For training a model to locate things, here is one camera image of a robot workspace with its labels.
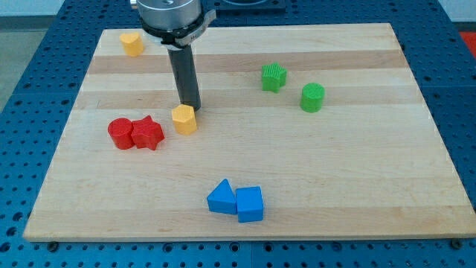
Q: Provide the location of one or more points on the yellow heart block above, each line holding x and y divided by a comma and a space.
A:
132, 44

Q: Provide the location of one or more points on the red star block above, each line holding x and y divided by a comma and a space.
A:
146, 133

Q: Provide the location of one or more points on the blue cube block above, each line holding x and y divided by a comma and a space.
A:
249, 204

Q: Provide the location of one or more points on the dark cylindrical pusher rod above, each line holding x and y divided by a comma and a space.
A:
184, 72

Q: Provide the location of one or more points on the red cylinder block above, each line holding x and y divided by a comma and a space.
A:
120, 131

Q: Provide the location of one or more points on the green cylinder block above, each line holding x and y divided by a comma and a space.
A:
312, 97

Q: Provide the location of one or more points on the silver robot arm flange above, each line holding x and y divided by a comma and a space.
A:
174, 23

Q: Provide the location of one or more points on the blue triangle block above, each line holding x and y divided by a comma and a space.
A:
222, 199

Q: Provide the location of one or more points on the yellow pentagon block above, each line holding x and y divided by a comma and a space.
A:
184, 119

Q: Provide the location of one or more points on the wooden board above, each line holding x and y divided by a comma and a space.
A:
369, 165

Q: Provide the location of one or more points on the green star block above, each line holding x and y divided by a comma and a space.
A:
273, 77

